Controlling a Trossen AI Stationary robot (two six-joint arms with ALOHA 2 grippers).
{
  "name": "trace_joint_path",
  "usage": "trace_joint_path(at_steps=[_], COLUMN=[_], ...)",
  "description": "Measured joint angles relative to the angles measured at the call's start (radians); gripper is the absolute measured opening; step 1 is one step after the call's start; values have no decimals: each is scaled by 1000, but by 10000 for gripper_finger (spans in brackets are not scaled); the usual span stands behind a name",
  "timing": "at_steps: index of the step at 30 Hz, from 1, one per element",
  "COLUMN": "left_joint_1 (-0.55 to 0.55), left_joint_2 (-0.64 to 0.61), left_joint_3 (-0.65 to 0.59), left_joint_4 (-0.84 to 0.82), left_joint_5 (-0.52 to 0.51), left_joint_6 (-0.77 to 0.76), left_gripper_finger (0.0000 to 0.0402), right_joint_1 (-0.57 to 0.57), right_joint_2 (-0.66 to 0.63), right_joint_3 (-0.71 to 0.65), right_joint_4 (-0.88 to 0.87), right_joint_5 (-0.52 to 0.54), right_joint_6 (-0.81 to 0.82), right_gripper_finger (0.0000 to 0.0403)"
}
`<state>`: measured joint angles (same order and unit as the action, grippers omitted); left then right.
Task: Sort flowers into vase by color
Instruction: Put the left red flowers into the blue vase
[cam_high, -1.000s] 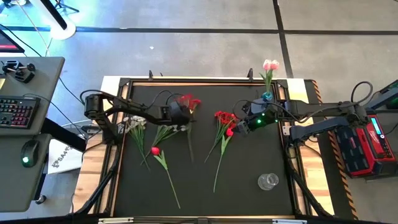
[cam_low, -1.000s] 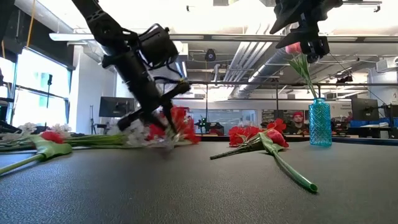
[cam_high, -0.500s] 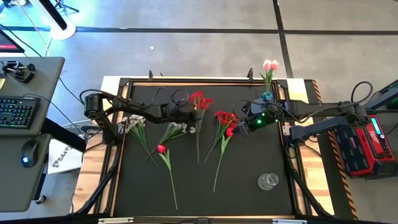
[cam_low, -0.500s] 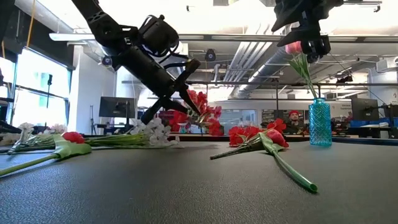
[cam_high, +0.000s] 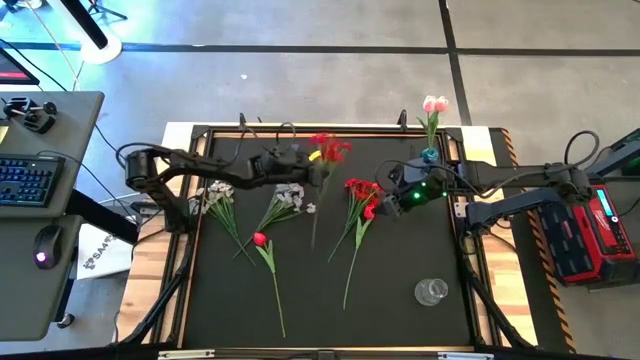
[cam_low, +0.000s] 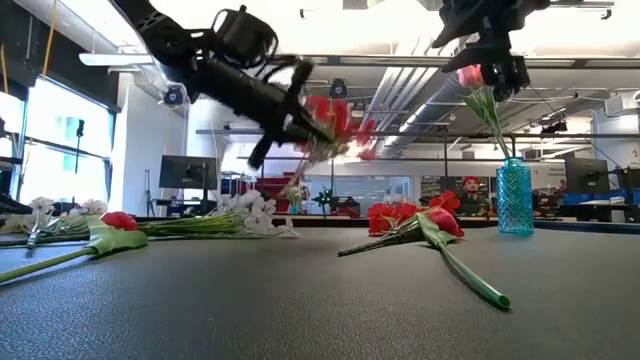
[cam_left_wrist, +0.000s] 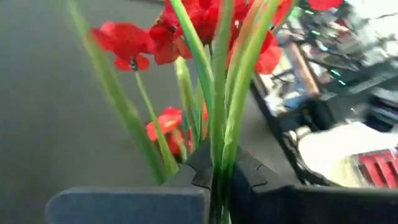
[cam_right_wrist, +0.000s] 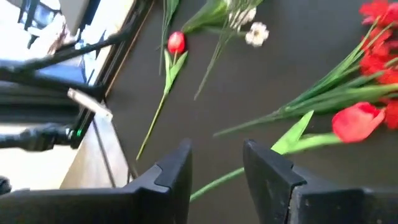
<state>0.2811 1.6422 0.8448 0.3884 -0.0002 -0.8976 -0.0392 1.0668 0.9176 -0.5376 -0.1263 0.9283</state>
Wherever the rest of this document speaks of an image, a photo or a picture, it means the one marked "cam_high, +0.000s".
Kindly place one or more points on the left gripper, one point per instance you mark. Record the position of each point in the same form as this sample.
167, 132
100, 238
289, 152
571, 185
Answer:
285, 172

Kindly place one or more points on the black power adapter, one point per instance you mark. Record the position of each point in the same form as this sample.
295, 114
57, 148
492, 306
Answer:
146, 207

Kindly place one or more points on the red artificial flower bunch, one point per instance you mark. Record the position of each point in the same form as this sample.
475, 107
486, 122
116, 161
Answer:
332, 150
362, 189

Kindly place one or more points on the pink artificial tulips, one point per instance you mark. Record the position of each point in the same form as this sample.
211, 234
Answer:
435, 104

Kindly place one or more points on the grey side desk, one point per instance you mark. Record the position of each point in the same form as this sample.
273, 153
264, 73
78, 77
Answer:
25, 300

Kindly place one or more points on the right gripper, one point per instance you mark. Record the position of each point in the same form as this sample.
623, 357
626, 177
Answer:
420, 194

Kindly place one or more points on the black computer mouse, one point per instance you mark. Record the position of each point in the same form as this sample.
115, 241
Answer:
47, 247

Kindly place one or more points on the black tripod stand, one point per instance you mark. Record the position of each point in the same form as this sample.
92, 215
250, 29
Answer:
105, 9

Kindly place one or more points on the black desk monitor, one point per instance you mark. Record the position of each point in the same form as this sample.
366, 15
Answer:
15, 67

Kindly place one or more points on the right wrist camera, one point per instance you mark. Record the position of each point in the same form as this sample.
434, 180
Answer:
415, 172

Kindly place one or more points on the yellow black hazard tape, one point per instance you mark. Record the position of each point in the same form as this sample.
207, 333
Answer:
555, 305

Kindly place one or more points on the white artificial flower bunch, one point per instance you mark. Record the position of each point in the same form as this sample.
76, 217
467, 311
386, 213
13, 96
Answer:
287, 197
220, 192

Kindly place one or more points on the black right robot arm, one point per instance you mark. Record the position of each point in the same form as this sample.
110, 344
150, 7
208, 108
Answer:
525, 175

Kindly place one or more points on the black frame strut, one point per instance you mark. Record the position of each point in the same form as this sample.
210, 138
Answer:
160, 300
495, 310

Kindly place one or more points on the silver metal bracket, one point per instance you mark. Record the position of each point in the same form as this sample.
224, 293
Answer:
465, 356
185, 354

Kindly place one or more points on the clear round glass vase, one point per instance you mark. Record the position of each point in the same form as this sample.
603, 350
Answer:
431, 291

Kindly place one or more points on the blue textured glass vase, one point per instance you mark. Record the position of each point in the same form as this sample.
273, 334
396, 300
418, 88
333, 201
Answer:
429, 155

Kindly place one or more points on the black edge clip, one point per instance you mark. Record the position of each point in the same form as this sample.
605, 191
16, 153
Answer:
402, 120
242, 121

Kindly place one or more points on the red power box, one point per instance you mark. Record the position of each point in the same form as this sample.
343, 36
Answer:
585, 240

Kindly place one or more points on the black desk clamp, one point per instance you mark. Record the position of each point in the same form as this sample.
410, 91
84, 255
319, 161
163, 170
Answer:
30, 117

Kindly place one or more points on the tall black white post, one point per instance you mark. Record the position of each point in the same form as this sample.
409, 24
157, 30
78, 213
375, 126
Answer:
87, 25

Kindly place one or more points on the white printed bag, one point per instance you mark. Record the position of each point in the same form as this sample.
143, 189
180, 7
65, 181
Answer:
105, 255

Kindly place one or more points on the backlit black keyboard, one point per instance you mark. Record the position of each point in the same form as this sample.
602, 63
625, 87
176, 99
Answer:
30, 180

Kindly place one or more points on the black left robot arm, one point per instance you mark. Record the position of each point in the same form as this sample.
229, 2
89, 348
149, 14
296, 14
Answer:
210, 165

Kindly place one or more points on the green black device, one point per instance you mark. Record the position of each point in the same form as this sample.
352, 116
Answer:
625, 155

